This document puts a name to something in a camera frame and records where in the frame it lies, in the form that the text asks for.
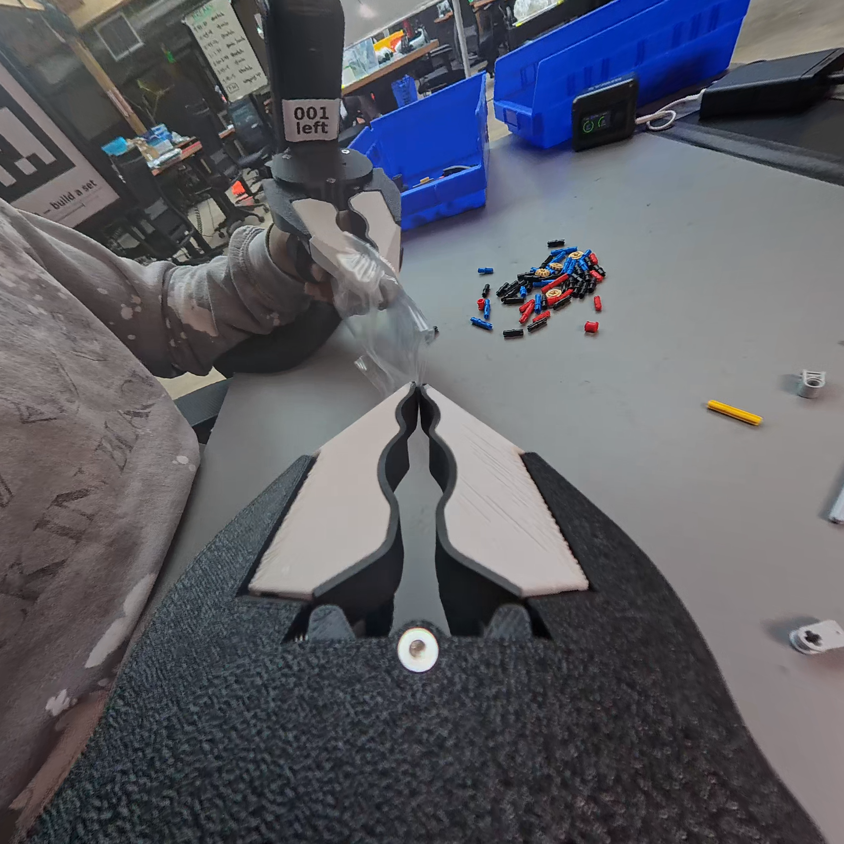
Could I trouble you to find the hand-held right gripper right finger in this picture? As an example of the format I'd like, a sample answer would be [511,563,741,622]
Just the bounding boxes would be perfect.
[419,384,591,600]

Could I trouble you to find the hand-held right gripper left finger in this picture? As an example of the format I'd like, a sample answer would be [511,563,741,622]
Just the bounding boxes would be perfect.
[248,384,423,601]

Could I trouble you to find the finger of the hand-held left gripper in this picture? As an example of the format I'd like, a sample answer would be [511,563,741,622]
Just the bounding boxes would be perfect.
[348,190,403,273]
[292,196,370,281]

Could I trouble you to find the small clear plastic bag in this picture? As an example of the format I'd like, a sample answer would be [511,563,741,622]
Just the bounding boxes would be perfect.
[330,237,440,398]

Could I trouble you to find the pile of small toy pins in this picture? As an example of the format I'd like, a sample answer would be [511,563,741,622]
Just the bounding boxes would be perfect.
[470,239,608,340]

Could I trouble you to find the person's left forearm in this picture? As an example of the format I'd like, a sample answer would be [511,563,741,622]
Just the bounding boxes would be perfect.
[128,224,317,380]

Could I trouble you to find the grey desk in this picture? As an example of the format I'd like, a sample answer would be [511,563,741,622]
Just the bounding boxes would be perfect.
[142,59,844,844]

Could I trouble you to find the black desk mat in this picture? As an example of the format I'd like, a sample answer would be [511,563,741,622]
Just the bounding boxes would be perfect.
[656,99,844,187]

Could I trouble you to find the person's left hand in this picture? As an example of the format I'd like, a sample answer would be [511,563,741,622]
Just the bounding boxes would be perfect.
[267,226,335,304]

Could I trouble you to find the small whiteboard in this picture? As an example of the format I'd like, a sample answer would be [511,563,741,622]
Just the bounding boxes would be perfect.
[183,0,269,104]

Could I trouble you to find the long wooden table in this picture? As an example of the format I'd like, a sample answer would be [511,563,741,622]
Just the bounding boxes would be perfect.
[342,38,441,97]

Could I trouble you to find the black office chair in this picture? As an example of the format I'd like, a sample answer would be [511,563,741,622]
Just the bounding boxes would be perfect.
[224,98,274,225]

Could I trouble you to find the small blue storage bin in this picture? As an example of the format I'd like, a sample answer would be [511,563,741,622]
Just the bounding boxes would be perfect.
[346,71,491,232]

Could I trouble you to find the black chair armrest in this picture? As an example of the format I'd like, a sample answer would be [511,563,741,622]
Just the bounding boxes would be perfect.
[177,379,229,444]

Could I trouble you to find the cluttered wooden table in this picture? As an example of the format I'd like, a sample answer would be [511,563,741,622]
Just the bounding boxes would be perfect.
[101,124,203,178]

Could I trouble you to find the small black display device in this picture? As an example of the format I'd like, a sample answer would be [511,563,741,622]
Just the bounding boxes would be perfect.
[570,74,640,153]

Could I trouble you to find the yellow toy axle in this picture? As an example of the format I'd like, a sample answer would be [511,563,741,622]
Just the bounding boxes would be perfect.
[706,400,764,427]

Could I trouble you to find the long blue storage bin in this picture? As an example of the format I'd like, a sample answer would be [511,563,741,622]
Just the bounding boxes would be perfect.
[492,0,753,150]

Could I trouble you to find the black and white marker poster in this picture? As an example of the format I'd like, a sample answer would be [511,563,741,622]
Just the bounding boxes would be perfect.
[0,62,121,220]

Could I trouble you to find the person's grey hoodie torso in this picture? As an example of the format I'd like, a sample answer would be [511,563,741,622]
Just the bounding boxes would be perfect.
[0,198,202,838]

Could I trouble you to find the black power adapter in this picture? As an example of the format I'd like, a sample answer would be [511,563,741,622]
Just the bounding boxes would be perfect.
[698,47,844,120]

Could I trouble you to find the white cable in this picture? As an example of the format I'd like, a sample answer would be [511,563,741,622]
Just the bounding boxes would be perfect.
[636,91,704,131]

